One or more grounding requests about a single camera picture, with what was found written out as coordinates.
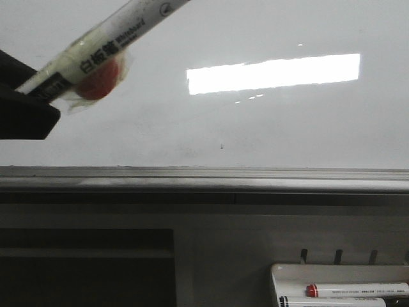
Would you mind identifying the black capped whiteboard marker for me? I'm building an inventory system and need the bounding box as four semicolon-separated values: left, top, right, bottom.
279;296;387;307

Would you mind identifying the red round magnet with tape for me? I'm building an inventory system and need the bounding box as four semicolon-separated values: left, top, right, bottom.
64;51;133;114

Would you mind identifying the white plastic marker tray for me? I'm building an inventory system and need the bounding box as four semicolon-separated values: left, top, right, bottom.
270;262;409;307

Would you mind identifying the white whiteboard with aluminium frame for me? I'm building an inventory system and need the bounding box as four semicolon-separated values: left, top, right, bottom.
1;1;408;194

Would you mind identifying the red capped whiteboard marker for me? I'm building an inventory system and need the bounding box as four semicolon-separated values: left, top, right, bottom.
305;282;408;298

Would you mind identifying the black whiteboard marker pen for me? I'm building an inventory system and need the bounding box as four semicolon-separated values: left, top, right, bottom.
17;0;188;103

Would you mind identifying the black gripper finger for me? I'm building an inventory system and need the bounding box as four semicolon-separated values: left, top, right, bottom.
1;51;61;140

